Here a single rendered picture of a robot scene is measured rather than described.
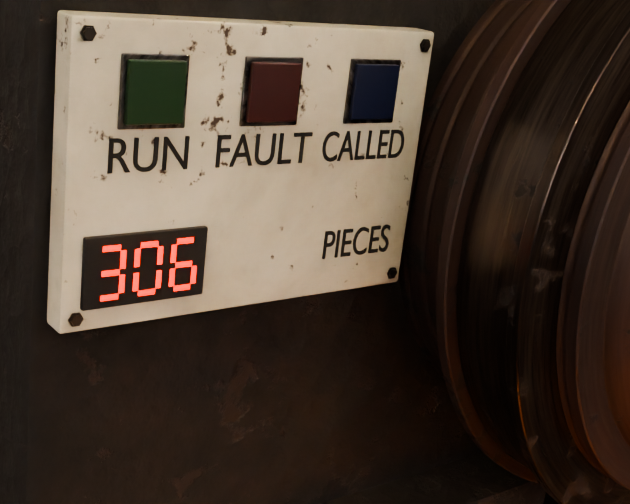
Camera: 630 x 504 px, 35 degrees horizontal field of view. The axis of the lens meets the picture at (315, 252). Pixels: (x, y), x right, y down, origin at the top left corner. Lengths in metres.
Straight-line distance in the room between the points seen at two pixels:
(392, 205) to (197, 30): 0.20
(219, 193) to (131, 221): 0.06
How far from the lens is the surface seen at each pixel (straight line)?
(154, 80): 0.56
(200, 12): 0.60
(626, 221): 0.64
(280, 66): 0.61
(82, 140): 0.56
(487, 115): 0.64
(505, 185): 0.63
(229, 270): 0.63
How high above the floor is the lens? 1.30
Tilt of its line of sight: 18 degrees down
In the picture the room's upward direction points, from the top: 7 degrees clockwise
